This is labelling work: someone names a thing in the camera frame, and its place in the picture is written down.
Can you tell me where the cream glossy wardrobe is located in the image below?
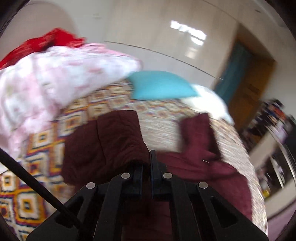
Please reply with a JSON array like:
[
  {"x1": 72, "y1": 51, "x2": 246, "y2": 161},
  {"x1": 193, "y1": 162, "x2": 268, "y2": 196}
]
[{"x1": 105, "y1": 1, "x2": 238, "y2": 88}]

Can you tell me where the pink floral comforter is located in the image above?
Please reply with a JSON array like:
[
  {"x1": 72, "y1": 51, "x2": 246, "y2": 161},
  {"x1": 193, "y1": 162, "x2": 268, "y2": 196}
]
[{"x1": 1, "y1": 43, "x2": 142, "y2": 158}]

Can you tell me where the red cloth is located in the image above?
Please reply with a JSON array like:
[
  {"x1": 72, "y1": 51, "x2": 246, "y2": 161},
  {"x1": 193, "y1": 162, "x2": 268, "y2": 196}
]
[{"x1": 1, "y1": 28, "x2": 86, "y2": 69}]

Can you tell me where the maroon quilted puffer jacket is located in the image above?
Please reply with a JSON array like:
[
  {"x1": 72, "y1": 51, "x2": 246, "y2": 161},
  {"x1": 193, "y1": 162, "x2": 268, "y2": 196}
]
[{"x1": 61, "y1": 109, "x2": 253, "y2": 241}]

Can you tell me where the patterned beige bedspread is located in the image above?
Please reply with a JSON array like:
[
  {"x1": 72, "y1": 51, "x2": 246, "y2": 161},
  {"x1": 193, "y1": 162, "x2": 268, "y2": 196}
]
[{"x1": 1, "y1": 81, "x2": 268, "y2": 240}]

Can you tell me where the turquoise pillow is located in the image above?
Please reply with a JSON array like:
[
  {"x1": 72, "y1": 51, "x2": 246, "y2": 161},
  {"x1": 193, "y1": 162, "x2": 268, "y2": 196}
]
[{"x1": 127, "y1": 71, "x2": 198, "y2": 100}]

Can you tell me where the beige padded headboard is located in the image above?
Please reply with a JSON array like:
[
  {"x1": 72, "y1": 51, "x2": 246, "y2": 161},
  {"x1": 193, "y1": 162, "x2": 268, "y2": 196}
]
[{"x1": 0, "y1": 1, "x2": 77, "y2": 59}]

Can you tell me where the white pillow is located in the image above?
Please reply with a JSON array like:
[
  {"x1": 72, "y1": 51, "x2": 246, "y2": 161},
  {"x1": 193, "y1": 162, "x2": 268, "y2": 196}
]
[{"x1": 181, "y1": 84, "x2": 234, "y2": 126}]

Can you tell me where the white shelf unit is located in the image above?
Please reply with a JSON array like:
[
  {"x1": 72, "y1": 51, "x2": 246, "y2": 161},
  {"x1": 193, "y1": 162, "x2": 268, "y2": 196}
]
[{"x1": 249, "y1": 131, "x2": 295, "y2": 217}]

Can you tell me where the black cable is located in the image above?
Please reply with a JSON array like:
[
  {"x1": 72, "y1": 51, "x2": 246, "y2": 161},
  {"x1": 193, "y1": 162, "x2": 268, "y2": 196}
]
[{"x1": 0, "y1": 148, "x2": 77, "y2": 223}]

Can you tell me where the clothes shelf rack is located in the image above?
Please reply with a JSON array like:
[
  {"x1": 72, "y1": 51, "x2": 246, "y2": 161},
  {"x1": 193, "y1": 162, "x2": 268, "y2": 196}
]
[{"x1": 239, "y1": 98, "x2": 287, "y2": 153}]

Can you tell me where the wooden door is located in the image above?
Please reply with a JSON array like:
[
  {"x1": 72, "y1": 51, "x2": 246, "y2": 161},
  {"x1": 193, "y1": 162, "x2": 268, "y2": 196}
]
[{"x1": 228, "y1": 57, "x2": 276, "y2": 131}]

